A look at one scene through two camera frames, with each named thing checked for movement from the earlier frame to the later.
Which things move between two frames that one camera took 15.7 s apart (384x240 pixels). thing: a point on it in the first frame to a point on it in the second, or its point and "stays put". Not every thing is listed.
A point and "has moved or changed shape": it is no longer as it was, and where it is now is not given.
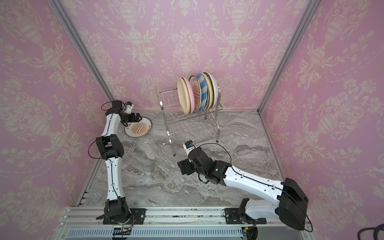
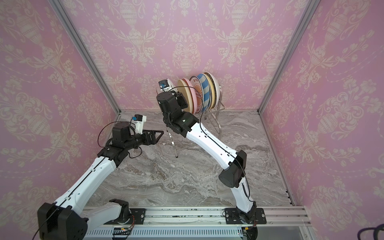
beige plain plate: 183,95 stays put
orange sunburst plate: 138,129 has moved or changed shape
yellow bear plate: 210,89 stays put
